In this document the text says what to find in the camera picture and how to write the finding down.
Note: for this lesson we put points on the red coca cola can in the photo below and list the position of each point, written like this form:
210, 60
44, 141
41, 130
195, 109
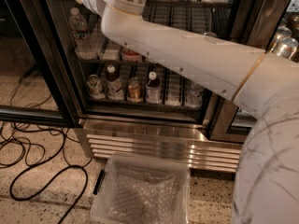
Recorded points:
130, 56

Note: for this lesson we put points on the green white can bottom shelf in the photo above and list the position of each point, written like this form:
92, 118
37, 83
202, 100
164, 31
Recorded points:
95, 87

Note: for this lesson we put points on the dark tea bottle white cap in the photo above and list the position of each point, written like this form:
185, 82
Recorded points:
153, 89

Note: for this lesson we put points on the clear plastic bin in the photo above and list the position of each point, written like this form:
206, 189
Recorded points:
103, 194

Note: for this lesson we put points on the silver can compartment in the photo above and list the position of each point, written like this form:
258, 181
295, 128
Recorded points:
282, 32
286, 47

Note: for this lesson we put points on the small clear water bottle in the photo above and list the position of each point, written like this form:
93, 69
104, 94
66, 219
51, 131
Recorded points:
194, 95

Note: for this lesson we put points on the bubble wrap sheet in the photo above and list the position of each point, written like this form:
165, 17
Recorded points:
143, 198

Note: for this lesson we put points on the open glass fridge door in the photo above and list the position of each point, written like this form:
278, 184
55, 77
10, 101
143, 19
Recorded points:
34, 85

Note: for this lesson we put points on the green soda can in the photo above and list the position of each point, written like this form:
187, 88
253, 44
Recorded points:
210, 34

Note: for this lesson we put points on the stainless steel fridge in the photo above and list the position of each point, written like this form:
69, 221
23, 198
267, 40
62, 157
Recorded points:
170, 129

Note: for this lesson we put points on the closed glass fridge door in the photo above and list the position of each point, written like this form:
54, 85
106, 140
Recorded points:
255, 23

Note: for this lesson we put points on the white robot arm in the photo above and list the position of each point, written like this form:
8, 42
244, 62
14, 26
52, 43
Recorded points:
259, 82

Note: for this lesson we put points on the clear water bottle middle shelf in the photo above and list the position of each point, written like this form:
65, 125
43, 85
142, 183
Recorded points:
80, 30

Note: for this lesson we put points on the brown tea bottle white cap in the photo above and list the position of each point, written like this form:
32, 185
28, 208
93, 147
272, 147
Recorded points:
114, 87

